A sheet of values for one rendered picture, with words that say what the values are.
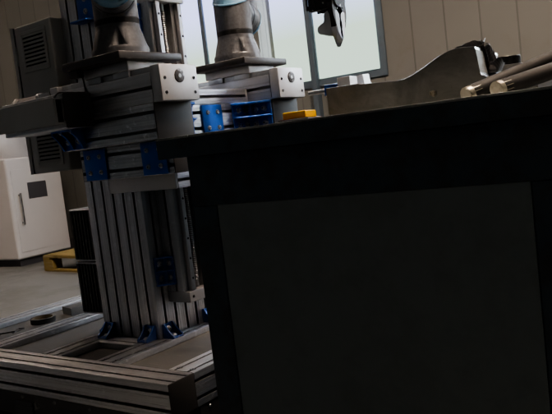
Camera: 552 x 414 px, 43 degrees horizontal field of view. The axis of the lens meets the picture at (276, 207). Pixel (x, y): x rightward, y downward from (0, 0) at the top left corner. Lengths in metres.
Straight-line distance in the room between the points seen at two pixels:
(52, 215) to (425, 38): 3.61
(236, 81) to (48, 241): 4.47
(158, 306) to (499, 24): 2.97
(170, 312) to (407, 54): 2.93
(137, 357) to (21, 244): 4.35
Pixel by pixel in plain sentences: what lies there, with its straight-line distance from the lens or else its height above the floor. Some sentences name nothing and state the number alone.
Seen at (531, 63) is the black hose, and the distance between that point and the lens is 1.43.
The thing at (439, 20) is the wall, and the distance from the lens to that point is 4.63.
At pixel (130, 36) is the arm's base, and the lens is 1.91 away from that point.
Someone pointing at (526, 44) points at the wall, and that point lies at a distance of 4.44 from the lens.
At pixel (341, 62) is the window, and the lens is 4.91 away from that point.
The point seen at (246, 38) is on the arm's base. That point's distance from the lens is 2.28.
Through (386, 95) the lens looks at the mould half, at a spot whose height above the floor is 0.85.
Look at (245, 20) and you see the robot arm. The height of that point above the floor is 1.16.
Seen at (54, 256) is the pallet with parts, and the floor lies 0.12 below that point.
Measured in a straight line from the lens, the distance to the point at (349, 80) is 1.84.
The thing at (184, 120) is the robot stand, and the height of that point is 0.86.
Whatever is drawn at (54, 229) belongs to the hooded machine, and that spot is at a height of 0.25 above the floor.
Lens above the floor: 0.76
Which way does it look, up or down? 5 degrees down
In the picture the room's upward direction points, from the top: 7 degrees counter-clockwise
